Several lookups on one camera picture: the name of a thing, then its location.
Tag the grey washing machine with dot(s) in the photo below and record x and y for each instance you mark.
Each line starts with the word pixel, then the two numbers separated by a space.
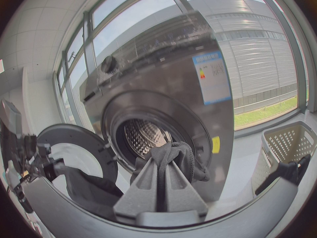
pixel 170 83

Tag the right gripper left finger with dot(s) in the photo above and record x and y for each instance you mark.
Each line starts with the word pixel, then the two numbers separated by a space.
pixel 141 194

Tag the washing machine door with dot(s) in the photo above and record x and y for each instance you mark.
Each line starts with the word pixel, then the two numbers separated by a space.
pixel 74 137

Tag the cream laundry basket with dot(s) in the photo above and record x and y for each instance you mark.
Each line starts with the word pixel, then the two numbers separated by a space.
pixel 284 142

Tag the black garment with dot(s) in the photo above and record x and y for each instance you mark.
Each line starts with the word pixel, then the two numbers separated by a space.
pixel 184 157
pixel 288 170

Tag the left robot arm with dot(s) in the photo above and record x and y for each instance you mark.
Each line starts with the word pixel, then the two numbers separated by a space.
pixel 14 142

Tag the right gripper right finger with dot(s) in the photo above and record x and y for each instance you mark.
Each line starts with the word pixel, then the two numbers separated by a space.
pixel 183 194

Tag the window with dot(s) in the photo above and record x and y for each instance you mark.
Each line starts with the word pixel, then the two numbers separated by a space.
pixel 260 58

